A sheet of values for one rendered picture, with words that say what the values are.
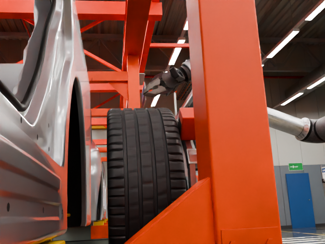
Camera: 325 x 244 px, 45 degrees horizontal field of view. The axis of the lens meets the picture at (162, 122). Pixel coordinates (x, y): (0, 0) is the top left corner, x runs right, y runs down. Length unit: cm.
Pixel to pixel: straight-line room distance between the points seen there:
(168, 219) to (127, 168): 28
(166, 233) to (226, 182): 19
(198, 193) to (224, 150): 12
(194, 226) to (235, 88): 36
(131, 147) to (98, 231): 397
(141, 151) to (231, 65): 38
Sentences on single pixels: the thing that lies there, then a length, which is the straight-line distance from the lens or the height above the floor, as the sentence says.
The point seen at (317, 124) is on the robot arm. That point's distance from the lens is 195.
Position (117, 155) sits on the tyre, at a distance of 118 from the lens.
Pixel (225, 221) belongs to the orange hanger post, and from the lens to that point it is 95.
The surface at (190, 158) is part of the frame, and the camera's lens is 124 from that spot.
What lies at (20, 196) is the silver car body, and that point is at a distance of 58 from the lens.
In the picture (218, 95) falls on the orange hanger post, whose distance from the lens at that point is 100.
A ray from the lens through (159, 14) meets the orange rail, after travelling 510.
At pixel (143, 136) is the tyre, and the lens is 122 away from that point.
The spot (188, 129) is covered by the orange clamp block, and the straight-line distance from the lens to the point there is 128.
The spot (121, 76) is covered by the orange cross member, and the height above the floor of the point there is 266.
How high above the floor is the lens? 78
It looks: 13 degrees up
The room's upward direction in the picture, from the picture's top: 3 degrees counter-clockwise
